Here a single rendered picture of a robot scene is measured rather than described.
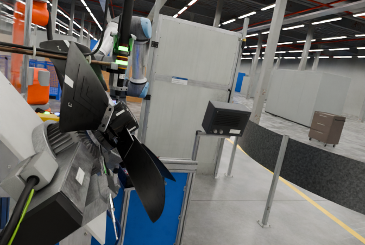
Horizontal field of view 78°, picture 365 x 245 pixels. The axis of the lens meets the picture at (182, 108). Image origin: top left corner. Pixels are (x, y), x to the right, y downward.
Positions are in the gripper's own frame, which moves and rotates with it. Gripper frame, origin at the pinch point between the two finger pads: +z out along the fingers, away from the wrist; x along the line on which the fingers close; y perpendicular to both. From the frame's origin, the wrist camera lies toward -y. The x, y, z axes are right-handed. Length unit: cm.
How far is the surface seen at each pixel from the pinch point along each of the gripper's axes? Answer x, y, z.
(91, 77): 7.6, 15.4, 23.5
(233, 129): -75, 40, -35
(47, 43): 23.8, 8.3, 2.2
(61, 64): 19.0, 14.4, 3.7
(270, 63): -454, -59, -518
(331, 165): -179, 65, -44
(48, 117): 30, 43, -34
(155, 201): -13, 47, 32
